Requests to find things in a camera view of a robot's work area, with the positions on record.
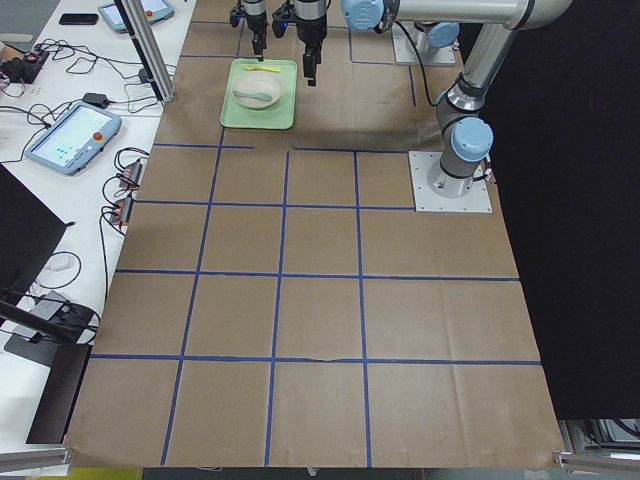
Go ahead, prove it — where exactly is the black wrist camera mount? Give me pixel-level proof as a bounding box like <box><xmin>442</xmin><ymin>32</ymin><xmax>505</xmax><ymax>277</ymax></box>
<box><xmin>271</xmin><ymin>1</ymin><xmax>294</xmax><ymax>39</ymax></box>

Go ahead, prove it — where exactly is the black monitor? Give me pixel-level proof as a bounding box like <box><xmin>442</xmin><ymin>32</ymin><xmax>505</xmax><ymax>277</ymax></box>
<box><xmin>1</xmin><ymin>168</ymin><xmax>96</xmax><ymax>366</ymax></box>

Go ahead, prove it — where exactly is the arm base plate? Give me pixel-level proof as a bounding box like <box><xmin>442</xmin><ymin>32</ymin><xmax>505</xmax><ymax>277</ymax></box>
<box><xmin>408</xmin><ymin>151</ymin><xmax>493</xmax><ymax>214</ymax></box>
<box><xmin>392</xmin><ymin>22</ymin><xmax>460</xmax><ymax>67</ymax></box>

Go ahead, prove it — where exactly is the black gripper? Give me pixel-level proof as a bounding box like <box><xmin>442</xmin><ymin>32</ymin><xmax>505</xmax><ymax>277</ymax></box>
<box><xmin>293</xmin><ymin>0</ymin><xmax>327</xmax><ymax>86</ymax></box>
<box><xmin>242</xmin><ymin>0</ymin><xmax>268</xmax><ymax>62</ymax></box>

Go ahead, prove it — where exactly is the yellow plastic fork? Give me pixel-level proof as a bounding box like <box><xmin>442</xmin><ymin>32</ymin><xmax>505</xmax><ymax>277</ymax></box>
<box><xmin>241</xmin><ymin>64</ymin><xmax>282</xmax><ymax>73</ymax></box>

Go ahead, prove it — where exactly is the white round plate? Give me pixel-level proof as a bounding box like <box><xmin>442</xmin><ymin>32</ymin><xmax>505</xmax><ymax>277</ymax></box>
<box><xmin>231</xmin><ymin>71</ymin><xmax>283</xmax><ymax>109</ymax></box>

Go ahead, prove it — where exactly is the teach pendant tablet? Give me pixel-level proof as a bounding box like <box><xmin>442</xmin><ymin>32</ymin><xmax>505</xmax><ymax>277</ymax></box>
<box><xmin>25</xmin><ymin>101</ymin><xmax>122</xmax><ymax>175</ymax></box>
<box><xmin>97</xmin><ymin>0</ymin><xmax>175</xmax><ymax>34</ymax></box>

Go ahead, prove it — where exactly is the mint green plastic tray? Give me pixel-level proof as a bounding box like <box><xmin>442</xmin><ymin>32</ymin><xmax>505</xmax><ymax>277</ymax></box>
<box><xmin>220</xmin><ymin>59</ymin><xmax>298</xmax><ymax>130</ymax></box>

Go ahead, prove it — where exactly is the near teach pendant tablet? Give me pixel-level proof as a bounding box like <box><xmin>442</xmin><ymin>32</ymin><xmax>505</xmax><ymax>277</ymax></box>
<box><xmin>25</xmin><ymin>101</ymin><xmax>122</xmax><ymax>175</ymax></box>

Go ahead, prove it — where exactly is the teal plastic spoon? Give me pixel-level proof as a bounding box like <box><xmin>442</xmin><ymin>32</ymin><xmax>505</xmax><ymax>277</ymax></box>
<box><xmin>233</xmin><ymin>90</ymin><xmax>273</xmax><ymax>102</ymax></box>

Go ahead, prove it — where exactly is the far teach pendant tablet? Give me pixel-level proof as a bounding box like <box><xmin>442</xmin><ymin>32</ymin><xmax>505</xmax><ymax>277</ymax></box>
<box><xmin>97</xmin><ymin>0</ymin><xmax>175</xmax><ymax>34</ymax></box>

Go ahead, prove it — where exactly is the black smartphone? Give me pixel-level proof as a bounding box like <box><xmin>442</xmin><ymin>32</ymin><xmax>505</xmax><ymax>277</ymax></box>
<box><xmin>59</xmin><ymin>13</ymin><xmax>99</xmax><ymax>26</ymax></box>

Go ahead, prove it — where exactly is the black power adapter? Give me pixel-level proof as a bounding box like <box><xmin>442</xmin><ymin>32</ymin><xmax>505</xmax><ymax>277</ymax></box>
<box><xmin>82</xmin><ymin>92</ymin><xmax>110</xmax><ymax>109</ymax></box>

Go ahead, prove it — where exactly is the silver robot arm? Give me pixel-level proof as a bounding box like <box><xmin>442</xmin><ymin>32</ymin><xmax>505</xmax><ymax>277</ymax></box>
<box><xmin>290</xmin><ymin>0</ymin><xmax>572</xmax><ymax>151</ymax></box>
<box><xmin>229</xmin><ymin>1</ymin><xmax>459</xmax><ymax>63</ymax></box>

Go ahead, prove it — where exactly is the aluminium frame post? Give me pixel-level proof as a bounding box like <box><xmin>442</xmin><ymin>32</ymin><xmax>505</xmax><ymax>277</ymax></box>
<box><xmin>114</xmin><ymin>0</ymin><xmax>175</xmax><ymax>104</ymax></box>

